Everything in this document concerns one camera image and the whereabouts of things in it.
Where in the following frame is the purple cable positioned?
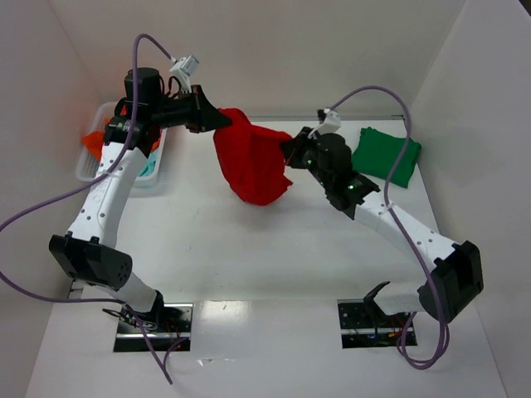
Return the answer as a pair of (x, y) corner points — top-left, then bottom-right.
(0, 33), (188, 385)
(327, 85), (451, 370)

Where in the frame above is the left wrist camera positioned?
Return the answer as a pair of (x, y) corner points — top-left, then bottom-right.
(169, 55), (199, 79)

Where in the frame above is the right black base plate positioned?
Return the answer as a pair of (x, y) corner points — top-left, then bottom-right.
(337, 299), (417, 349)

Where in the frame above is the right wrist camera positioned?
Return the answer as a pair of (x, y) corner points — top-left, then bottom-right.
(316, 108), (341, 134)

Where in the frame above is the orange t shirt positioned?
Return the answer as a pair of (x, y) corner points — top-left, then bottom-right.
(81, 118), (110, 161)

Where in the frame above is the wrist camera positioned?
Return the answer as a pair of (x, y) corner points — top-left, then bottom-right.
(169, 55), (199, 79)
(316, 108), (341, 134)

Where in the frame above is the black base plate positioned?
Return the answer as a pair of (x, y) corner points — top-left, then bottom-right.
(337, 299), (417, 349)
(105, 303), (193, 353)

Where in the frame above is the red t shirt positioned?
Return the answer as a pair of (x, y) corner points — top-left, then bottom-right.
(213, 108), (292, 206)

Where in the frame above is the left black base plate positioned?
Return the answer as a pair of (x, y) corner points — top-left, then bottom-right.
(105, 303), (193, 353)

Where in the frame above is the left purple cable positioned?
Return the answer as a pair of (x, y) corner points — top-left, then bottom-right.
(0, 33), (188, 385)

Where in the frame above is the folded green t shirt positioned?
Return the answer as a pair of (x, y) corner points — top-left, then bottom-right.
(352, 127), (422, 188)

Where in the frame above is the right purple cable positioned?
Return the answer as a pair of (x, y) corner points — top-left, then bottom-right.
(327, 85), (451, 370)

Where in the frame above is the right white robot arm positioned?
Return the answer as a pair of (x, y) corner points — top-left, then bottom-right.
(280, 128), (484, 323)

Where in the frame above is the teal t shirt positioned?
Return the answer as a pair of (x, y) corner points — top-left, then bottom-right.
(139, 134), (162, 177)

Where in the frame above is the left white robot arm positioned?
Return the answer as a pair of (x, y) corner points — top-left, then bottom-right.
(49, 66), (231, 332)

